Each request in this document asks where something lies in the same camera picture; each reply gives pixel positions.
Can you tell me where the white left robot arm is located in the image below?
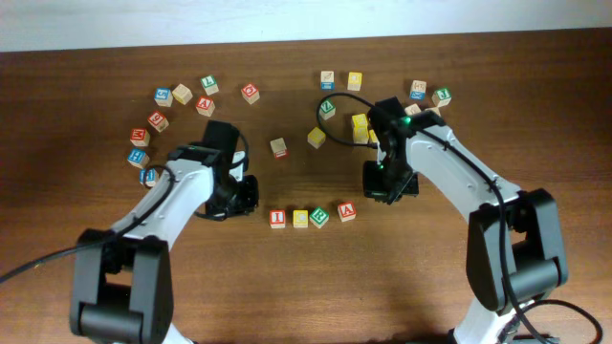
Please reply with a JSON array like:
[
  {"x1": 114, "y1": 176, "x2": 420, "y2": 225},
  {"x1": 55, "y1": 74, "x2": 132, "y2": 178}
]
[{"x1": 69, "y1": 120, "x2": 259, "y2": 343}]

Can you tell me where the yellow letter C block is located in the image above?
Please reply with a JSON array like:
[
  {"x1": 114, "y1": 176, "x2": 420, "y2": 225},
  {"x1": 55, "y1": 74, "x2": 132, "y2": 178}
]
[{"x1": 293, "y1": 209, "x2": 309, "y2": 228}]

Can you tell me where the yellow block mid centre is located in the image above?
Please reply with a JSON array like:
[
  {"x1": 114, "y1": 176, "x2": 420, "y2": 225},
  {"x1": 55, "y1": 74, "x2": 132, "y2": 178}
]
[{"x1": 307, "y1": 127, "x2": 326, "y2": 149}]

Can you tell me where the red number 6 block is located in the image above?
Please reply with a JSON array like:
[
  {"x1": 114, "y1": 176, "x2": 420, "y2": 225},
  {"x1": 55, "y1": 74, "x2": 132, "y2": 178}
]
[{"x1": 147, "y1": 111, "x2": 169, "y2": 133}]

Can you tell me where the blue letter H block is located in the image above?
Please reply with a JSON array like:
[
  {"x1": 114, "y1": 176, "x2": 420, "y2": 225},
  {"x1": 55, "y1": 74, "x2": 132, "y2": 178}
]
[{"x1": 139, "y1": 169, "x2": 159, "y2": 188}]

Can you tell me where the red letter M block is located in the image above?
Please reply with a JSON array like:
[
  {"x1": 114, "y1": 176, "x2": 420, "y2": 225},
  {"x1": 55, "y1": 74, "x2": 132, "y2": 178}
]
[{"x1": 130, "y1": 128, "x2": 150, "y2": 147}]

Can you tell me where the red letter a block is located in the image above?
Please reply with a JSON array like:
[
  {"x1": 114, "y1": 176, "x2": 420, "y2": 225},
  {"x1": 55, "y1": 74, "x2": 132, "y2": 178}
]
[
  {"x1": 338, "y1": 202, "x2": 357, "y2": 222},
  {"x1": 195, "y1": 97, "x2": 215, "y2": 117}
]

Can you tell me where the plain wooden block top left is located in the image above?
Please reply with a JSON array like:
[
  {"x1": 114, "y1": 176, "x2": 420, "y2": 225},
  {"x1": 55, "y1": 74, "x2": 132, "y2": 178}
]
[{"x1": 172, "y1": 84, "x2": 193, "y2": 105}]

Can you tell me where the green letter J block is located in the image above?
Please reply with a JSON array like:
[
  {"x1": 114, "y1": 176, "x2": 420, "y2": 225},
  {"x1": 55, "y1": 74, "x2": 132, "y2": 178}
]
[{"x1": 431, "y1": 88, "x2": 451, "y2": 107}]

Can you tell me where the wooden block green side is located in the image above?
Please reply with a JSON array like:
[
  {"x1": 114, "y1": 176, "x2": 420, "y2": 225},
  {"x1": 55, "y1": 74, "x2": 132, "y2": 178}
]
[{"x1": 426, "y1": 107, "x2": 442, "y2": 117}]

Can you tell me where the wooden H block blue side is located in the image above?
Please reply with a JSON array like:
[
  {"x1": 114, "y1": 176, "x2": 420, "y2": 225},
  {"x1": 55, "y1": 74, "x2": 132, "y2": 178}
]
[{"x1": 409, "y1": 79, "x2": 426, "y2": 100}]

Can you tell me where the green letter Z block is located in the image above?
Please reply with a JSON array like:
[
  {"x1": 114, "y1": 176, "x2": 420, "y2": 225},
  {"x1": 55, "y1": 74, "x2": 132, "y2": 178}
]
[{"x1": 318, "y1": 99, "x2": 336, "y2": 120}]

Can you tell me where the blue letter G block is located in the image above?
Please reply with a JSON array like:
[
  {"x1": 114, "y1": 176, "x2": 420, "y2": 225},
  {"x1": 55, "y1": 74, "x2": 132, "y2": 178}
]
[{"x1": 154, "y1": 88, "x2": 173, "y2": 107}]

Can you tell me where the yellow block upper centre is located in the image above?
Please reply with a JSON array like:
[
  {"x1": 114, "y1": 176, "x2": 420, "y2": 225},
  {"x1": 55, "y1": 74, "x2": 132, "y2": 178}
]
[{"x1": 351, "y1": 114, "x2": 369, "y2": 128}]

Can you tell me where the yellow block right cluster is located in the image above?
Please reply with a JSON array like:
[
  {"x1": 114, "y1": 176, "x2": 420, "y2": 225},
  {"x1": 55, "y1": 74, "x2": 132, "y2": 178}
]
[{"x1": 368, "y1": 129, "x2": 379, "y2": 144}]

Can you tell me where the red letter I block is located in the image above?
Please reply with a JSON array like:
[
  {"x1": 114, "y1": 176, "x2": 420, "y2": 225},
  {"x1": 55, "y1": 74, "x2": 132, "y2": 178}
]
[{"x1": 270, "y1": 209, "x2": 286, "y2": 229}]

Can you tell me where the green letter R block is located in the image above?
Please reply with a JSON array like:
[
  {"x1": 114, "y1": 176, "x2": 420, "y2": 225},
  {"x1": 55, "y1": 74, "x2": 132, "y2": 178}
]
[{"x1": 309, "y1": 206, "x2": 329, "y2": 228}]

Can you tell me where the red letter Q block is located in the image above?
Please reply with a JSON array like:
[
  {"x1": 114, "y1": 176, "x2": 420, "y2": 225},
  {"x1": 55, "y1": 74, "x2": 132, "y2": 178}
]
[{"x1": 241, "y1": 83, "x2": 260, "y2": 104}]

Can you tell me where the yellow block top row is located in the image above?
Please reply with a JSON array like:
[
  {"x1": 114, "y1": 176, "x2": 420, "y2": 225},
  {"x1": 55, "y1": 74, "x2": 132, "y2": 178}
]
[{"x1": 347, "y1": 72, "x2": 362, "y2": 92}]

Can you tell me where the green letter L block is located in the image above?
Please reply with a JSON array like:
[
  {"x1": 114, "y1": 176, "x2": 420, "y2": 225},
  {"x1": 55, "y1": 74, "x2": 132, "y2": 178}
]
[{"x1": 200, "y1": 75, "x2": 219, "y2": 96}]

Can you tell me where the wooden block blue edge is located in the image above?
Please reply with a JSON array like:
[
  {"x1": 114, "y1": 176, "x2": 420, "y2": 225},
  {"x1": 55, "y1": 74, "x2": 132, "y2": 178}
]
[{"x1": 404, "y1": 104, "x2": 422, "y2": 116}]

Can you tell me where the yellow block lower centre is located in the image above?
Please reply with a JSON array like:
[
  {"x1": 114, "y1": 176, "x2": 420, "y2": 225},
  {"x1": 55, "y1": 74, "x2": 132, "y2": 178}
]
[{"x1": 353, "y1": 126, "x2": 369, "y2": 145}]

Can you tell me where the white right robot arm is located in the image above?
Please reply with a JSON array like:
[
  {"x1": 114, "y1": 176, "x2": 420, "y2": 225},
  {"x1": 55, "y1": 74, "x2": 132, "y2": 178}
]
[{"x1": 362, "y1": 97, "x2": 568, "y2": 343}]

